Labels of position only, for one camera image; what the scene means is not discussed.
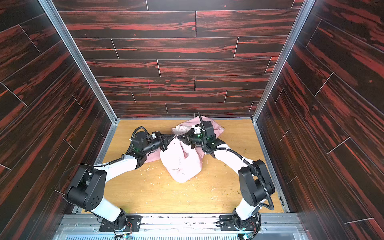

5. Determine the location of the pink zip jacket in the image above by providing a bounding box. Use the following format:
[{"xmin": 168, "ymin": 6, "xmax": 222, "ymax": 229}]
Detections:
[{"xmin": 145, "ymin": 116, "xmax": 225, "ymax": 183}]

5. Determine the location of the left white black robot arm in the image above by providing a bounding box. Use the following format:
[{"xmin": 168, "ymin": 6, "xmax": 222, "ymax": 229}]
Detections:
[{"xmin": 65, "ymin": 127, "xmax": 175, "ymax": 230}]

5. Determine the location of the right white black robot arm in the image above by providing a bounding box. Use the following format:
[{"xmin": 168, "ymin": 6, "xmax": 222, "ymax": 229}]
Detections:
[{"xmin": 177, "ymin": 129, "xmax": 276, "ymax": 229}]

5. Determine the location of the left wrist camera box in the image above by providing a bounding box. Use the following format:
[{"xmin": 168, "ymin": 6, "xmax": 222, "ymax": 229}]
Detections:
[{"xmin": 151, "ymin": 132, "xmax": 162, "ymax": 139}]

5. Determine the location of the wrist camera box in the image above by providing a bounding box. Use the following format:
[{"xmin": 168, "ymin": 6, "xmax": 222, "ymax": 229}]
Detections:
[
  {"xmin": 151, "ymin": 132, "xmax": 162, "ymax": 139},
  {"xmin": 193, "ymin": 125, "xmax": 201, "ymax": 135}
]

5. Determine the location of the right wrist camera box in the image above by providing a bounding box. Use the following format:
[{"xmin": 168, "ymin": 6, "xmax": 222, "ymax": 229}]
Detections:
[{"xmin": 193, "ymin": 125, "xmax": 201, "ymax": 135}]

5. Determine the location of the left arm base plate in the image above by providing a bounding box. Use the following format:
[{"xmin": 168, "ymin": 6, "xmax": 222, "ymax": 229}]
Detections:
[{"xmin": 99, "ymin": 215, "xmax": 142, "ymax": 233}]

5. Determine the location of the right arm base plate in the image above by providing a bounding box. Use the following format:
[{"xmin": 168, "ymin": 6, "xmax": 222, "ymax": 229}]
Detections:
[{"xmin": 216, "ymin": 214, "xmax": 261, "ymax": 231}]

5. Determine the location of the aluminium front rail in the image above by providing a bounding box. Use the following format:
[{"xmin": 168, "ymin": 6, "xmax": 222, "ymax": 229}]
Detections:
[{"xmin": 53, "ymin": 214, "xmax": 309, "ymax": 240}]

